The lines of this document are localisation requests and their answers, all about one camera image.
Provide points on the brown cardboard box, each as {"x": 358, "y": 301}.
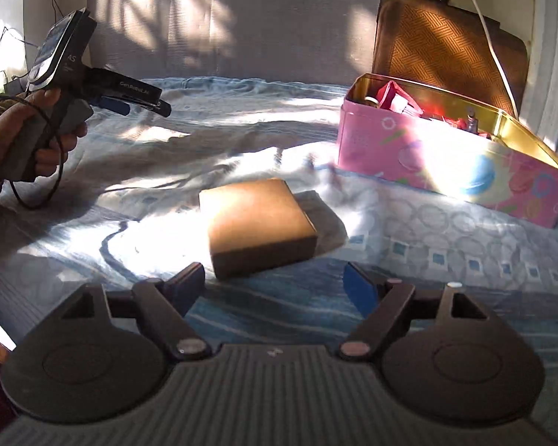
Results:
{"x": 255, "y": 223}

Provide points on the grey fabric headboard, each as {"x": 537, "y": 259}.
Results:
{"x": 237, "y": 23}

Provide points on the round silver object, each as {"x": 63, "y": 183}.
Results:
{"x": 370, "y": 101}

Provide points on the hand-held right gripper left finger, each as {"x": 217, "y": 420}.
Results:
{"x": 186, "y": 284}

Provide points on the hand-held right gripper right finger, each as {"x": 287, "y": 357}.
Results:
{"x": 359, "y": 285}

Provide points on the brown woven mat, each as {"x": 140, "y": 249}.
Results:
{"x": 437, "y": 46}

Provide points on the blue patterned bed sheet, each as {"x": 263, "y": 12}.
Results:
{"x": 144, "y": 148}

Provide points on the pink macaron print tin box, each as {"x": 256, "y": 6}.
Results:
{"x": 400, "y": 148}

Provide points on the person's left hand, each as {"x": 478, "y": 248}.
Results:
{"x": 4, "y": 139}

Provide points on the white window frame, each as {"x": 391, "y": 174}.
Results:
{"x": 548, "y": 46}

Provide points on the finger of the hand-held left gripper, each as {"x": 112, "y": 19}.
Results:
{"x": 115, "y": 106}
{"x": 162, "y": 108}

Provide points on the red pouch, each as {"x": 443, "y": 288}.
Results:
{"x": 393, "y": 97}

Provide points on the small metal object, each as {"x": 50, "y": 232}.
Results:
{"x": 472, "y": 121}

